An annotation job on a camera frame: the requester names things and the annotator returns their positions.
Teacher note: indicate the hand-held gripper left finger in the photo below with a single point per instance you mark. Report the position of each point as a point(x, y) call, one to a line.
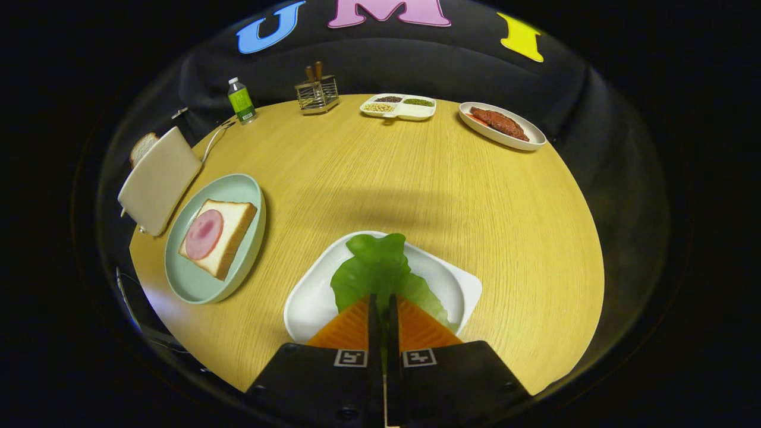
point(321, 386)

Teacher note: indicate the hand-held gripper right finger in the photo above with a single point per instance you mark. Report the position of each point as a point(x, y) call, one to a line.
point(452, 386)

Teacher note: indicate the green lettuce leaf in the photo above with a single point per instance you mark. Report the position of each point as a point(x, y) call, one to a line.
point(374, 267)

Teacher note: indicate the round-topped toast slice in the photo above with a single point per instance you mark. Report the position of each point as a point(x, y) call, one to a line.
point(142, 147)

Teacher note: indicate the white square plate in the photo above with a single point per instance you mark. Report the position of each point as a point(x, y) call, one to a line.
point(309, 303)

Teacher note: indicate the pale green round plate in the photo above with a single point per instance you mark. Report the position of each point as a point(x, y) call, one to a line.
point(196, 285)

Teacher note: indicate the square white bread slice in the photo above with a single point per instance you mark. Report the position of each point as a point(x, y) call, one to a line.
point(235, 229)

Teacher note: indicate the pink ham slice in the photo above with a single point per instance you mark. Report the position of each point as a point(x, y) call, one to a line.
point(204, 233)

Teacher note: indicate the white oval plate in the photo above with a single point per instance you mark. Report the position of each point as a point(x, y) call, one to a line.
point(523, 141)

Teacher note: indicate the white toaster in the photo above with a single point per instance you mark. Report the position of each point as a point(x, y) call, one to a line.
point(159, 181)

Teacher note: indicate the brown meat steak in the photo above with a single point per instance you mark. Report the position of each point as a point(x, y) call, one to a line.
point(502, 123)

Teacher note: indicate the orange food piece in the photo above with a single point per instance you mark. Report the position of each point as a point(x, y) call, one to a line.
point(475, 117)

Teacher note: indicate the white divided dish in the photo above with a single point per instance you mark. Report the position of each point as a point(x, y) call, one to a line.
point(410, 113)

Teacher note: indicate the pile of yellow beans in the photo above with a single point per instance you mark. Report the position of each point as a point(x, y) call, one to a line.
point(379, 107)

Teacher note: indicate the pile of green beans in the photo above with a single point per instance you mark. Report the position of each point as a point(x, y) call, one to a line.
point(418, 102)

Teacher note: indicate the pile of dark beans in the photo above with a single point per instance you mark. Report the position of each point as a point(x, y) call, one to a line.
point(389, 99)

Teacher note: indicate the green label water bottle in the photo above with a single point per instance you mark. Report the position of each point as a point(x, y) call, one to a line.
point(241, 102)

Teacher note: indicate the white clip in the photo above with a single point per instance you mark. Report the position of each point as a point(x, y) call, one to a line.
point(179, 112)

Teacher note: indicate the black backdrop cloth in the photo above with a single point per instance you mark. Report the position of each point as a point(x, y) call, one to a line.
point(475, 65)

